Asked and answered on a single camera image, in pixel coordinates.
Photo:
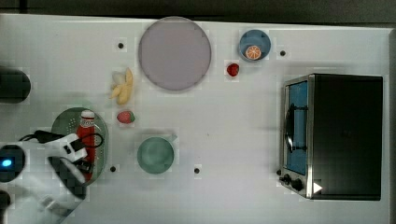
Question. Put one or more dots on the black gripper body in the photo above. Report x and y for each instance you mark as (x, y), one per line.
(84, 166)

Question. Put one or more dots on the red plush ketchup bottle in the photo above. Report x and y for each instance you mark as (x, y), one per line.
(85, 132)

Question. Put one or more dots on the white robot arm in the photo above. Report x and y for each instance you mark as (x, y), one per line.
(40, 184)

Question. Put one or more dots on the plush strawberry near strainer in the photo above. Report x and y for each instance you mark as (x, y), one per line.
(126, 117)

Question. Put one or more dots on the green metal cup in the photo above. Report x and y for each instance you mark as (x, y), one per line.
(156, 153)

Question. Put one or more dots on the plush peeled banana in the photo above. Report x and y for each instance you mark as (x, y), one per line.
(122, 86)

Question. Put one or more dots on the black round container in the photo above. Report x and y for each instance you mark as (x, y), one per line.
(15, 86)

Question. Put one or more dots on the large grey round plate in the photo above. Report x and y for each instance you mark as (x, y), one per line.
(174, 53)

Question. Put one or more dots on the small red plush strawberry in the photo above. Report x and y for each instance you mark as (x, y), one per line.
(233, 69)

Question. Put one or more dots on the plush orange slice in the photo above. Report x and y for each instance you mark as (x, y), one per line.
(253, 53)

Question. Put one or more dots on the blue bowl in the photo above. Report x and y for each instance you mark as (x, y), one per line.
(255, 38)

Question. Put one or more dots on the black toaster oven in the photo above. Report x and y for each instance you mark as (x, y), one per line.
(332, 137)

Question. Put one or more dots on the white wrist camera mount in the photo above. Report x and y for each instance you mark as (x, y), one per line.
(70, 147)

